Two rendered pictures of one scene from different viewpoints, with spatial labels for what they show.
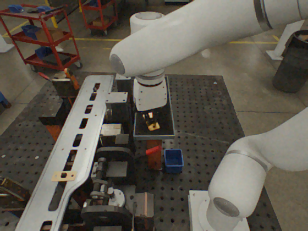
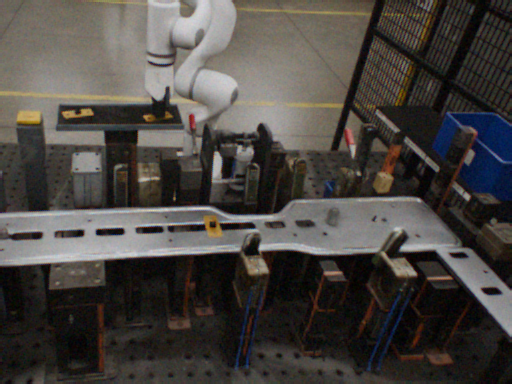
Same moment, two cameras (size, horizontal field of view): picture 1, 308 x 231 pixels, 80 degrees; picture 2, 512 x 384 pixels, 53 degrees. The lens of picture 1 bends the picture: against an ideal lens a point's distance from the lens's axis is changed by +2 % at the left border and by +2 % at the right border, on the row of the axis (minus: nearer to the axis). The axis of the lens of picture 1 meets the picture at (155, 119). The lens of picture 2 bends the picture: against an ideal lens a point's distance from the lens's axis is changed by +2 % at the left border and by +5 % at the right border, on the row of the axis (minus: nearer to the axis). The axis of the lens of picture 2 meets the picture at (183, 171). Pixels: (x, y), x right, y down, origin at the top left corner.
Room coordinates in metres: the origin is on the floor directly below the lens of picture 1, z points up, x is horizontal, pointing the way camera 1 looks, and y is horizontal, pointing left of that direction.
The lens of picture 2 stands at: (0.61, 1.33, 1.86)
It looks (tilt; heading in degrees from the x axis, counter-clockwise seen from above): 34 degrees down; 259
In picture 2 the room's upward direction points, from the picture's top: 5 degrees clockwise
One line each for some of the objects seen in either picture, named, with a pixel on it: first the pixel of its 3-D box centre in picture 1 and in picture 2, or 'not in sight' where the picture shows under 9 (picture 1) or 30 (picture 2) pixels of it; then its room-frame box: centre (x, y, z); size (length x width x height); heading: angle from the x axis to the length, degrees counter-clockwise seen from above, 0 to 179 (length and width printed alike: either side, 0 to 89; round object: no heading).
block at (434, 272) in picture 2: not in sight; (417, 311); (-0.21, 0.51, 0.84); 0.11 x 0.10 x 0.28; 91
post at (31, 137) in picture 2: not in sight; (36, 183); (0.83, 0.01, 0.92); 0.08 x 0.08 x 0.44; 1
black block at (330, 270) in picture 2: not in sight; (319, 310); (0.05, 0.50, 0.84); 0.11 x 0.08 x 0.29; 91
